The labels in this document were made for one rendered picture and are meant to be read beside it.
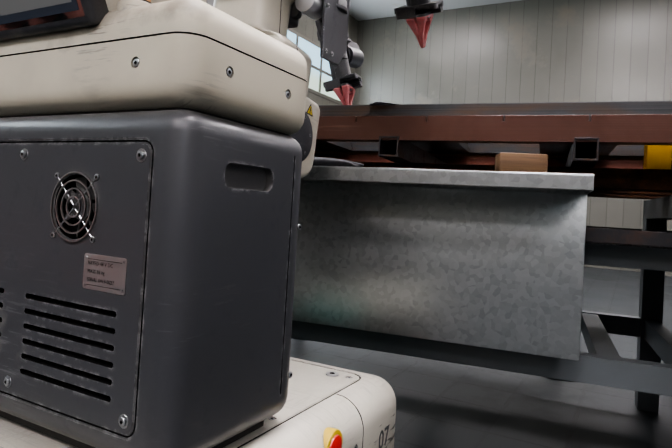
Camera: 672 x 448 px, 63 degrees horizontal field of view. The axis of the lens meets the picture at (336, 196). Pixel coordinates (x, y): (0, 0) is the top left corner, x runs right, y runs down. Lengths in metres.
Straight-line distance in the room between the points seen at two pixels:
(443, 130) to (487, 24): 7.58
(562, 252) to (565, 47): 7.39
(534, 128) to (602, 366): 0.55
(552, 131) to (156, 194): 0.94
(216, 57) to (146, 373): 0.35
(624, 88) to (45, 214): 7.97
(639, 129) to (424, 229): 0.50
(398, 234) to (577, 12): 7.56
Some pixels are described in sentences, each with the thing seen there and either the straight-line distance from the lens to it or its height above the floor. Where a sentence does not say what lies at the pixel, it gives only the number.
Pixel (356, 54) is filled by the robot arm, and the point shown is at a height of 1.05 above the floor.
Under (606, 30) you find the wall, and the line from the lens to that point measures 8.58.
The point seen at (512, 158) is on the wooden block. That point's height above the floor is 0.72.
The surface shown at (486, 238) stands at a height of 0.54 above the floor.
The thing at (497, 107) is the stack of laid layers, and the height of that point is 0.85.
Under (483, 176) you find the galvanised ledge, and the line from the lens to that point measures 1.11.
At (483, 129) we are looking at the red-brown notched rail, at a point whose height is 0.79.
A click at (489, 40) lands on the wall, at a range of 8.81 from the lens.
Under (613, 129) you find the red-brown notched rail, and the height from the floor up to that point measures 0.79.
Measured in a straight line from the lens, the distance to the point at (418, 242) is 1.30.
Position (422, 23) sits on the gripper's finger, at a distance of 1.34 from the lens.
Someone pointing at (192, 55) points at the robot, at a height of 0.74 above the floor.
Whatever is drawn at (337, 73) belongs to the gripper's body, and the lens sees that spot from 1.60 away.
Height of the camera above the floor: 0.59
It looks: 1 degrees up
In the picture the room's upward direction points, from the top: 3 degrees clockwise
